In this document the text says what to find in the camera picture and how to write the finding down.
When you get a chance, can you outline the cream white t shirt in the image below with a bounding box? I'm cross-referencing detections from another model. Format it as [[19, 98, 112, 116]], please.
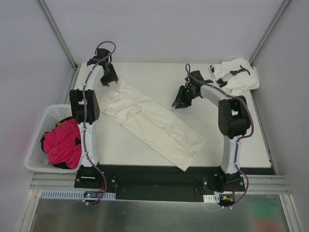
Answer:
[[98, 79, 207, 171]]

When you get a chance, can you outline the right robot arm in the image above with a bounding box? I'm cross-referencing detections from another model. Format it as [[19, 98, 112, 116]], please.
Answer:
[[172, 71, 254, 192]]

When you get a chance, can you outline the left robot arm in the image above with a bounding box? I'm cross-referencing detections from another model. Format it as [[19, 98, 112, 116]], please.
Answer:
[[69, 48, 118, 168]]

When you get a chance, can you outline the white black printed t shirt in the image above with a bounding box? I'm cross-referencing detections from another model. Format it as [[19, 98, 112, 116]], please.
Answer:
[[209, 58, 260, 96]]

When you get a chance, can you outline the pink red t shirt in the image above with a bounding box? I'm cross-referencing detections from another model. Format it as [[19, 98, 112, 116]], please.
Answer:
[[42, 118, 83, 170]]

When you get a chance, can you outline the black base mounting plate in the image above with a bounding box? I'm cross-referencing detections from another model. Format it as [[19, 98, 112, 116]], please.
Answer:
[[74, 165, 246, 202]]

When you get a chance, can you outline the white plastic laundry basket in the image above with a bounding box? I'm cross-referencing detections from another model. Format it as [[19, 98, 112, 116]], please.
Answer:
[[25, 104, 82, 173]]

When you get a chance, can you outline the left aluminium frame post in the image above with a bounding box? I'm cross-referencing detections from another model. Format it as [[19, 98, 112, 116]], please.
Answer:
[[37, 0, 78, 70]]

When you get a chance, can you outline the aluminium frame post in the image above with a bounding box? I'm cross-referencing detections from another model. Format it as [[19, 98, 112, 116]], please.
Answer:
[[37, 0, 78, 70], [249, 0, 293, 65]]

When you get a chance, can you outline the right white cable duct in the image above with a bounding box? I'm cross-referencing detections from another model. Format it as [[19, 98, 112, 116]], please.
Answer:
[[203, 193, 220, 203]]

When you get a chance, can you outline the white cable duct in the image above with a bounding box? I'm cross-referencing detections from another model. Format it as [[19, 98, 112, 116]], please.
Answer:
[[203, 193, 220, 203], [41, 190, 116, 200]]

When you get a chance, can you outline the left white cable duct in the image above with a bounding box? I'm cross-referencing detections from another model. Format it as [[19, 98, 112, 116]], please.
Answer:
[[41, 190, 116, 200]]

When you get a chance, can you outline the right aluminium frame post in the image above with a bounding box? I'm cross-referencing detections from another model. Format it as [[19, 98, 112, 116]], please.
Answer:
[[249, 0, 293, 65]]

